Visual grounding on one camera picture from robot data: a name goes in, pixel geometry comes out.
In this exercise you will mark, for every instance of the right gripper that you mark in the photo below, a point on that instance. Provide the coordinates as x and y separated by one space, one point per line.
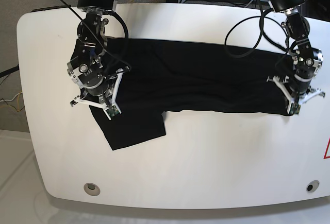
97 89

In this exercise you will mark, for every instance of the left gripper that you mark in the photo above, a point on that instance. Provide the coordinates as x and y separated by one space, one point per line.
291 90

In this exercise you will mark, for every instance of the black T-shirt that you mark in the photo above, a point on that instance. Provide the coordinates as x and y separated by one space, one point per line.
171 76

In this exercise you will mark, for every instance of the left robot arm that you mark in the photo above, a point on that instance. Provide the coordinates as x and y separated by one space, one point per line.
307 61

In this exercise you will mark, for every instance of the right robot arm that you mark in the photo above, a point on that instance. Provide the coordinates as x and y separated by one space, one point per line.
96 70

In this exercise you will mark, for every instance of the red triangle warning sticker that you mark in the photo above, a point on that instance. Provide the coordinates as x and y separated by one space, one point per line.
327 151

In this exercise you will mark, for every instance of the round table grommet right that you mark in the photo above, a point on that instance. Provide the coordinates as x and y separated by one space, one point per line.
312 186

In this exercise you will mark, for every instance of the round table grommet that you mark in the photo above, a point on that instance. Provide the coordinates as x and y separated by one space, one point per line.
92 189
312 186

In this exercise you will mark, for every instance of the round table grommet left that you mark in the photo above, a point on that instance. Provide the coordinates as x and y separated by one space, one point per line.
92 189

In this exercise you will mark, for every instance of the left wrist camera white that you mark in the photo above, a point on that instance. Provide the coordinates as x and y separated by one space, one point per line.
293 108

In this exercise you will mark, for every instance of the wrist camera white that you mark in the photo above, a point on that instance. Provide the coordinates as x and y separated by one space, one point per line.
293 108
112 111

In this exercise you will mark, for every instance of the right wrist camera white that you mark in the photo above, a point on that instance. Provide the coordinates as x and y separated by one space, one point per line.
112 111

